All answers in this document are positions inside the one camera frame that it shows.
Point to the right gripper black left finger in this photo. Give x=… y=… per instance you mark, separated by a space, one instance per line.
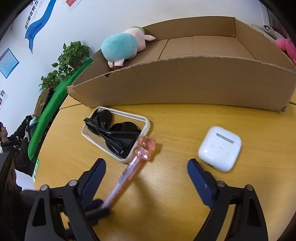
x=68 y=212

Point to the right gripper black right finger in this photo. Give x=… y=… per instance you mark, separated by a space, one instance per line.
x=248 y=222

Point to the white earbuds case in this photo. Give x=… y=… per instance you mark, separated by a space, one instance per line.
x=220 y=148

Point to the black sunglasses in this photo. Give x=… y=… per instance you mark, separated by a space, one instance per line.
x=119 y=137

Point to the clear white phone case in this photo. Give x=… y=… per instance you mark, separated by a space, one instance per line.
x=118 y=116

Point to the pink transparent pen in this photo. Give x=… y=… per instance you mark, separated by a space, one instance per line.
x=141 y=153

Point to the teal pink plush toy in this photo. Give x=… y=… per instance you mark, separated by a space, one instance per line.
x=123 y=46

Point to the seated person in black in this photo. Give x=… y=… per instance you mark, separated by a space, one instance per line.
x=18 y=144

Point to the green table cloth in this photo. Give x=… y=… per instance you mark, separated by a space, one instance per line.
x=53 y=105

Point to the small potted plant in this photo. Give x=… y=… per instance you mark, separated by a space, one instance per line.
x=50 y=81

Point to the green potted plant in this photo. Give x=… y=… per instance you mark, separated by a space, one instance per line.
x=71 y=59

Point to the brown cardboard box tray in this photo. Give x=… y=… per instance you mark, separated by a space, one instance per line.
x=208 y=59

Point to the grey cloth bag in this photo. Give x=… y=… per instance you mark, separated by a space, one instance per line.
x=268 y=31

